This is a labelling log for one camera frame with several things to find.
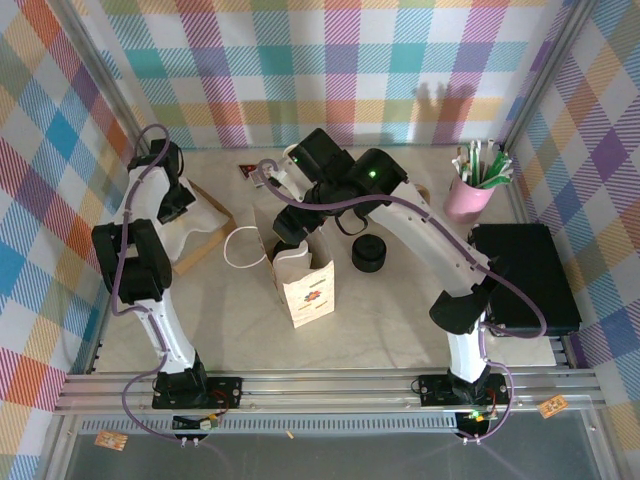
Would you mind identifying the white flower-print paper bag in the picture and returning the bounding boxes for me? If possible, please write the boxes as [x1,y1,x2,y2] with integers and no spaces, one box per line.
[223,204,336,330]

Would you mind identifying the stack of black lids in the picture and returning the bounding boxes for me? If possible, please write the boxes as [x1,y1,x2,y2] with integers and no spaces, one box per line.
[351,233,389,274]

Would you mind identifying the napkins in cardboard tray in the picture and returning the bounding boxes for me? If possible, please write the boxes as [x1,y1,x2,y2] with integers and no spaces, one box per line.
[169,178,236,276]

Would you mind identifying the pink cup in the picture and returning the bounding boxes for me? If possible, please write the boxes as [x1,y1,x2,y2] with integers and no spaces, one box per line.
[445,174,496,225]

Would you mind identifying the small connector board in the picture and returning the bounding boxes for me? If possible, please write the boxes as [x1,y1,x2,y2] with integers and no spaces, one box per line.
[172,412,221,432]
[457,409,494,426]

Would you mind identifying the black case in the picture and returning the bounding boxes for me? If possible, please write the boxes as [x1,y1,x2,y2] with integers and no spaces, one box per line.
[469,223,584,337]

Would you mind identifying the orange tag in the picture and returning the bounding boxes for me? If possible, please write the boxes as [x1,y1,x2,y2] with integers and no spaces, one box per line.
[538,395,567,419]
[94,430,129,451]

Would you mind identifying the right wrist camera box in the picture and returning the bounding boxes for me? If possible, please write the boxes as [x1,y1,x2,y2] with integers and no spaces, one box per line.
[269,167,301,201]

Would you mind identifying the aluminium corner post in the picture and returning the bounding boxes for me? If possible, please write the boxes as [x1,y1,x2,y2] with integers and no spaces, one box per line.
[499,0,599,151]
[64,0,154,161]

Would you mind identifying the aluminium rail frame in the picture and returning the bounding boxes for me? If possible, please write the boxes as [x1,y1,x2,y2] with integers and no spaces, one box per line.
[53,369,606,416]

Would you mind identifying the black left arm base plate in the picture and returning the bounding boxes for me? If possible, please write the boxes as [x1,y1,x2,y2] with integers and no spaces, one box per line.
[152,375,245,410]

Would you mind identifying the grey slotted cable duct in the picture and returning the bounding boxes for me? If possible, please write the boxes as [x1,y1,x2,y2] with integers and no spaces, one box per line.
[79,417,464,436]

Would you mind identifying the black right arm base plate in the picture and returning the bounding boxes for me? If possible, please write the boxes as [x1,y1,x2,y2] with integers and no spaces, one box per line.
[418,372,510,407]

